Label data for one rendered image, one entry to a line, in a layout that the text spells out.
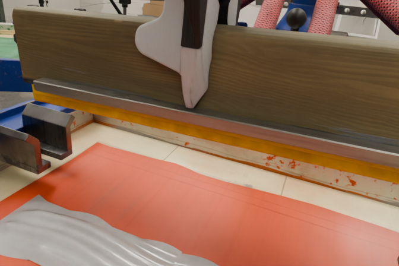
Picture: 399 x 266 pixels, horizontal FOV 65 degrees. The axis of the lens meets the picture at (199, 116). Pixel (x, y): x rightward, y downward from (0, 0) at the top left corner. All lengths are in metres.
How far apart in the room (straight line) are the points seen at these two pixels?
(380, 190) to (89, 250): 0.34
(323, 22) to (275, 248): 0.55
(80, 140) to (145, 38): 0.29
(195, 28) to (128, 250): 0.21
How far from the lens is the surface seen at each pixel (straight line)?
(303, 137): 0.23
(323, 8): 0.81
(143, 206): 0.37
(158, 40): 0.24
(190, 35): 0.22
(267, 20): 0.78
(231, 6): 0.27
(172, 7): 0.24
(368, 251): 0.39
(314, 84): 0.23
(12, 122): 0.48
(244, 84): 0.24
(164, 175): 0.42
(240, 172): 0.44
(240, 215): 0.37
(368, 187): 0.46
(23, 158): 0.41
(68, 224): 0.35
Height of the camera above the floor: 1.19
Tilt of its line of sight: 23 degrees down
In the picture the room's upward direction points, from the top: 5 degrees clockwise
